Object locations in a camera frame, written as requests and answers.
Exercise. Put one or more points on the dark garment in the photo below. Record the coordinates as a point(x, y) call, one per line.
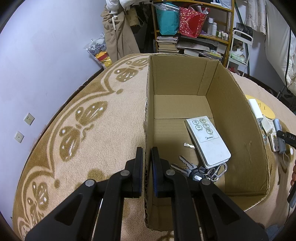
point(143, 34)

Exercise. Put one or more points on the bunch of keys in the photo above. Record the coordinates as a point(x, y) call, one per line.
point(196, 172)

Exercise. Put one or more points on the white remote with yellow buttons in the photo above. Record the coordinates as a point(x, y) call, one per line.
point(275, 142)

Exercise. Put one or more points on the beige coat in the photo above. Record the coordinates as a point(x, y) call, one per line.
point(118, 37)

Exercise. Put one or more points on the white metal cart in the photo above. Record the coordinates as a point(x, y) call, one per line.
point(250, 53)

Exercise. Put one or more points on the row of cosmetic bottles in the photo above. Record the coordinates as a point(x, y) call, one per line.
point(211, 25)

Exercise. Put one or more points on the white brown plush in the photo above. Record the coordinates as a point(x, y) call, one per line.
point(238, 48)

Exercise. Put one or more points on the cream square box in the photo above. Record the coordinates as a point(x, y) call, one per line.
point(267, 126)

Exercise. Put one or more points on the black pouch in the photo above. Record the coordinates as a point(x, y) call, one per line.
point(245, 29)

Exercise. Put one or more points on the light blue handheld device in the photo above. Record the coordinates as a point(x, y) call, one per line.
point(277, 126)

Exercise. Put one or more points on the stack of old books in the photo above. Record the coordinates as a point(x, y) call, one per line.
point(166, 45)

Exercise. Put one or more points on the pile of books and papers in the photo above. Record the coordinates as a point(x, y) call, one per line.
point(198, 47)

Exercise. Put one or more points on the brown cardboard box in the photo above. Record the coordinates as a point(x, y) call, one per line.
point(175, 109)

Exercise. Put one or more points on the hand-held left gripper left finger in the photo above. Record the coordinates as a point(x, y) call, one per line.
point(136, 176)

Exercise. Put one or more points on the cream curtain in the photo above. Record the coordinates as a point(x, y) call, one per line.
point(254, 16)

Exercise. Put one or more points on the white wall socket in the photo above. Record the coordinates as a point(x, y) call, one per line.
point(19, 137)
point(29, 118)

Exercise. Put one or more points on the cream cushioned lounge chair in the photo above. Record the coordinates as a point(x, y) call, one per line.
point(277, 34)

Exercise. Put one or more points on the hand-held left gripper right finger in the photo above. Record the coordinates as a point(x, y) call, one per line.
point(159, 180)

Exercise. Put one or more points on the teal bag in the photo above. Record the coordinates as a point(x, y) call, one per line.
point(168, 20)

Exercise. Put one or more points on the bag of plush toys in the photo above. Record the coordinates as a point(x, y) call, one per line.
point(99, 51)

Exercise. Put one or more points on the white puffer jacket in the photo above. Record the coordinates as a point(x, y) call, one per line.
point(113, 4)

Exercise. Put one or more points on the red patterned bag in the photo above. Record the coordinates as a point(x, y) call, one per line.
point(192, 22)

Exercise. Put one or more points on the pale green packets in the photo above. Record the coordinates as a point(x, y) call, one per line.
point(237, 58)

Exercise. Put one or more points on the white remote control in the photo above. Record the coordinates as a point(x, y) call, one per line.
point(208, 143)

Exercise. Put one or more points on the yellow oval board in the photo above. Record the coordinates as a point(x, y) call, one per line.
point(266, 109)

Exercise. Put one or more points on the wooden shelf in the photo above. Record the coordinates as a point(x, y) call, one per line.
point(215, 38)

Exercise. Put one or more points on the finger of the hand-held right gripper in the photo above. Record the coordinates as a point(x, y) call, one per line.
point(286, 138)

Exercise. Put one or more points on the white power adapter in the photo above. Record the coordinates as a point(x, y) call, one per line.
point(255, 109)

